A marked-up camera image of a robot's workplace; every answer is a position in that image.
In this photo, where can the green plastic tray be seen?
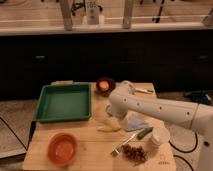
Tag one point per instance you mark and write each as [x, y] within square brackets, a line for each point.
[61, 103]

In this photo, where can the yellow banana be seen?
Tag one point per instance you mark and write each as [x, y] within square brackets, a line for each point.
[104, 129]

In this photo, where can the orange fruit in bowl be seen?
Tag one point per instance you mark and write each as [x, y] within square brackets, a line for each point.
[104, 85]

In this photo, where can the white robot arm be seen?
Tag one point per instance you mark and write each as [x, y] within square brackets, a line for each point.
[189, 115]

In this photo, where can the wooden shelf post right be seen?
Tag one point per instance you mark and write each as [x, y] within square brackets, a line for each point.
[127, 16]

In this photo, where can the dark red small bowl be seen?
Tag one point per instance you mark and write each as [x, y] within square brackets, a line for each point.
[112, 86]

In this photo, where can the green cucumber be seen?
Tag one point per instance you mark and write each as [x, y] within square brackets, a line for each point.
[144, 132]

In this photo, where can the red orange bowl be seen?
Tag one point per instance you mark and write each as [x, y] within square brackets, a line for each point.
[62, 149]

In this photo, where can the light blue cloth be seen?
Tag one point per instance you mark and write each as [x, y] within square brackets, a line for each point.
[135, 123]

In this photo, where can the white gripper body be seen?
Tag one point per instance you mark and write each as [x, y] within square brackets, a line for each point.
[118, 113]

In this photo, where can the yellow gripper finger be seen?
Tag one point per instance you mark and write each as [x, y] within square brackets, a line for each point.
[108, 122]
[115, 125]

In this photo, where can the wooden shelf post left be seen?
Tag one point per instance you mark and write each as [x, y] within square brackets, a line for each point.
[66, 14]

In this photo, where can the wooden shelf post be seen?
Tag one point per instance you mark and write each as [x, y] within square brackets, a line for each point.
[127, 16]
[66, 14]

